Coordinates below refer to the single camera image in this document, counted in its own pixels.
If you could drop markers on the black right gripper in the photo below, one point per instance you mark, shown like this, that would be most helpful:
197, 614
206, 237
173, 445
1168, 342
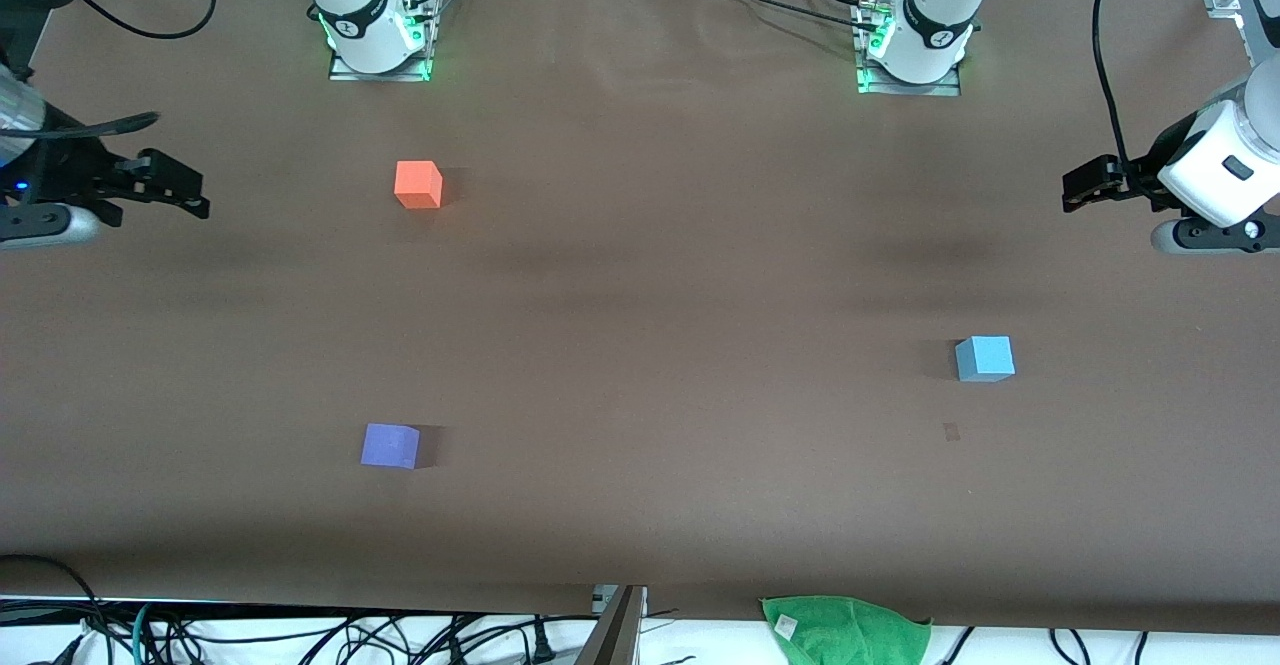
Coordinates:
70, 173

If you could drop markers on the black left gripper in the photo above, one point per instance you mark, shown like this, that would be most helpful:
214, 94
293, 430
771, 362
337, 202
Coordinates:
1140, 179

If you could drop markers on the light blue block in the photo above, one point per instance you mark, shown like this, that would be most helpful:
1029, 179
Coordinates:
984, 359

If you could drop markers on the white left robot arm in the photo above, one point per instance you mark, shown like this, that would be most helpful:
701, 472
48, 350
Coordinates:
935, 15

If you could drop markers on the orange block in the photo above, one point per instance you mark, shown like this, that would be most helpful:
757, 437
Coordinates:
417, 185

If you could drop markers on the purple block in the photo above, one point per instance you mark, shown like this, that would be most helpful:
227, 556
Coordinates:
389, 446

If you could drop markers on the green cloth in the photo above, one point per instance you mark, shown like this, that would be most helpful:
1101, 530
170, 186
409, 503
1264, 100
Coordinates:
850, 635

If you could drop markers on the brown table cover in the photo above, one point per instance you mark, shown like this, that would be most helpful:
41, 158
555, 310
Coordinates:
640, 445

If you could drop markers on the black power plug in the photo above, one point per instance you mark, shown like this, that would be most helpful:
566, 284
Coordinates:
543, 643

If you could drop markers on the grey metal bar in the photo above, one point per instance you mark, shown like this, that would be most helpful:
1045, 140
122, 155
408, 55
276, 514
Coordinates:
615, 635

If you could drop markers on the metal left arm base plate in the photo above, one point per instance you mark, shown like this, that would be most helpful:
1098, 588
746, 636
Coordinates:
945, 90

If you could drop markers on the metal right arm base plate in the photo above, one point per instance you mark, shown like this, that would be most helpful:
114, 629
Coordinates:
345, 73

